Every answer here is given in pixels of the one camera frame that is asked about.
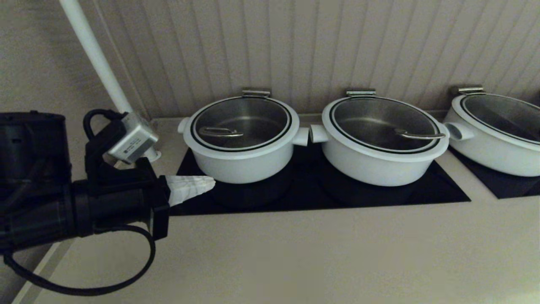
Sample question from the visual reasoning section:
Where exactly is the wide black induction cooktop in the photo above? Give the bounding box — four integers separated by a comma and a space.
170, 139, 471, 216

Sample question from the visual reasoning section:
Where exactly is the white metal pole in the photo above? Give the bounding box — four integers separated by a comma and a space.
59, 0, 162, 163

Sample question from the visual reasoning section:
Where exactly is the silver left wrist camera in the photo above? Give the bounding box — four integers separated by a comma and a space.
108, 112, 159, 164

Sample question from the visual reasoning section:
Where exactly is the white round cooking pot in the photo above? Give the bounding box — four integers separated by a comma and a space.
178, 97, 310, 185
443, 94, 540, 177
309, 97, 449, 187

